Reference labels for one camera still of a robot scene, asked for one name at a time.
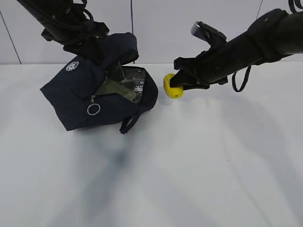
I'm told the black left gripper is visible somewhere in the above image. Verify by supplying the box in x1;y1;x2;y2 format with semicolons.
41;21;109;69

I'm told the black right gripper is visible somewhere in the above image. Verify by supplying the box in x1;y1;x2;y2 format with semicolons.
170;51;228;90

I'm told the yellow lemon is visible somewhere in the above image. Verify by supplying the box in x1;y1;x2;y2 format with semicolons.
162;73;184;99

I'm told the dark navy lunch bag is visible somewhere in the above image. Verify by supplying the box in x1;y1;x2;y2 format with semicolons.
41;33;158;134

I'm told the glass container with green lid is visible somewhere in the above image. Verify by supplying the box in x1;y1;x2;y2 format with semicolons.
95;79;136;102

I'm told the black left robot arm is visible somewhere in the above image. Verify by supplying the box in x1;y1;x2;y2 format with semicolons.
19;0;109;65

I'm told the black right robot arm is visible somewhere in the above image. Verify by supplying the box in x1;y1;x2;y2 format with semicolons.
169;9;303;90

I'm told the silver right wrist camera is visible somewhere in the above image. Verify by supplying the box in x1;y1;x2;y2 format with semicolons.
190;21;227;48

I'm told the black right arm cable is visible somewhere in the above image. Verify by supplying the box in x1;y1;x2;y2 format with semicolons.
232;66;252;92

